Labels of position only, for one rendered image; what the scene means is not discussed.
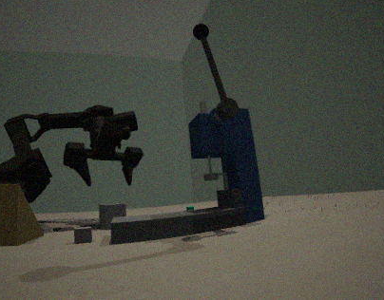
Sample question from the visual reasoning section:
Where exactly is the blue arbor press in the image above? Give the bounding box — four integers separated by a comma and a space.
110, 24, 265, 245

